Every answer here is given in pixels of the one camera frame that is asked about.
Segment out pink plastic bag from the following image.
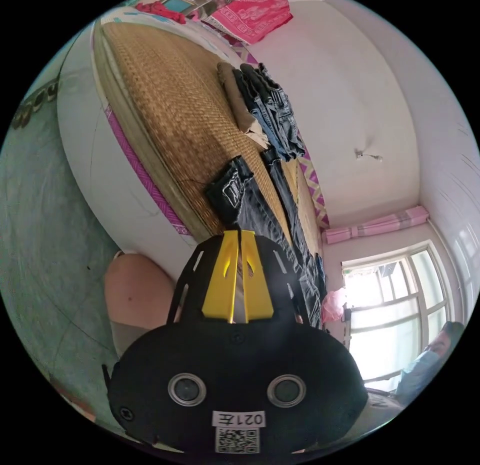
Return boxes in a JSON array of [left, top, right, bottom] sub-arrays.
[[321, 287, 348, 324]]

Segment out window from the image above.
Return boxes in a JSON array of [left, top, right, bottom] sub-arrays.
[[340, 239, 453, 384]]

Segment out red cloth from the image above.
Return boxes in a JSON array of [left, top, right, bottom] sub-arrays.
[[135, 1, 187, 25]]

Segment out pink curtain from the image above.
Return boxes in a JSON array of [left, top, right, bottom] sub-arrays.
[[321, 205, 431, 245]]

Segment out person's body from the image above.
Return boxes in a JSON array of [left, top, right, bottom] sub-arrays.
[[103, 250, 178, 359]]

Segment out black jeans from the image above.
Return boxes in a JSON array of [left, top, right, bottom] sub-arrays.
[[203, 148, 328, 328]]

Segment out pile of clothes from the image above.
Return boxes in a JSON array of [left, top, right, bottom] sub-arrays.
[[216, 61, 307, 163]]

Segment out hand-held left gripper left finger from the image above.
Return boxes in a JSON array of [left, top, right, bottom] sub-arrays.
[[201, 230, 240, 321]]

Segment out red patterned blanket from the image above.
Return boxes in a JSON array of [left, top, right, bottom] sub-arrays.
[[201, 0, 294, 45]]

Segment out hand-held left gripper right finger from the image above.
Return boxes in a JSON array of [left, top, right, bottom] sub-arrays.
[[239, 230, 274, 320]]

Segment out bed with woven mat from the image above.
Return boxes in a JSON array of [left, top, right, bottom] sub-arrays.
[[56, 10, 332, 257]]

